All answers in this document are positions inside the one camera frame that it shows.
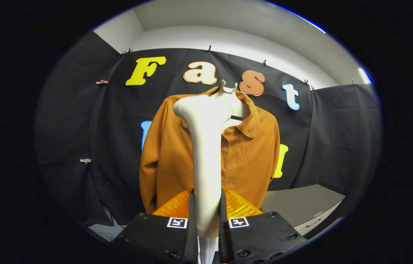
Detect brown button-up shirt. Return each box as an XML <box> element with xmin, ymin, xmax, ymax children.
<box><xmin>139</xmin><ymin>86</ymin><xmax>280</xmax><ymax>215</ymax></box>

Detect row of black clamps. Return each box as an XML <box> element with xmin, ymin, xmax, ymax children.
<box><xmin>120</xmin><ymin>45</ymin><xmax>355</xmax><ymax>92</ymax></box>

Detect small ceiling light panel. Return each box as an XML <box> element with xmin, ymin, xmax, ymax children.
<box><xmin>358</xmin><ymin>68</ymin><xmax>373</xmax><ymax>84</ymax></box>

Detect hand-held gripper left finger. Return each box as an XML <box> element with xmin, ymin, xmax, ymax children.
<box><xmin>113</xmin><ymin>188</ymin><xmax>199</xmax><ymax>264</ymax></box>

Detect white garment steamer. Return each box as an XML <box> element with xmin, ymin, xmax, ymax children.
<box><xmin>173</xmin><ymin>94</ymin><xmax>231</xmax><ymax>264</ymax></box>

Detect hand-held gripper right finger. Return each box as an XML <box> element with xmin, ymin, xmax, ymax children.
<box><xmin>218</xmin><ymin>187</ymin><xmax>307</xmax><ymax>264</ymax></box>

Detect black backdrop cloth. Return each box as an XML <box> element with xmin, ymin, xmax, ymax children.
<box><xmin>34</xmin><ymin>31</ymin><xmax>382</xmax><ymax>235</ymax></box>

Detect white mannequin torso stand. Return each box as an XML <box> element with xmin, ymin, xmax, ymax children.
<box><xmin>210</xmin><ymin>80</ymin><xmax>251</xmax><ymax>132</ymax></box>

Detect grey cabinet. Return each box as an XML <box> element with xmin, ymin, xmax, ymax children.
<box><xmin>260</xmin><ymin>184</ymin><xmax>346</xmax><ymax>236</ymax></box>

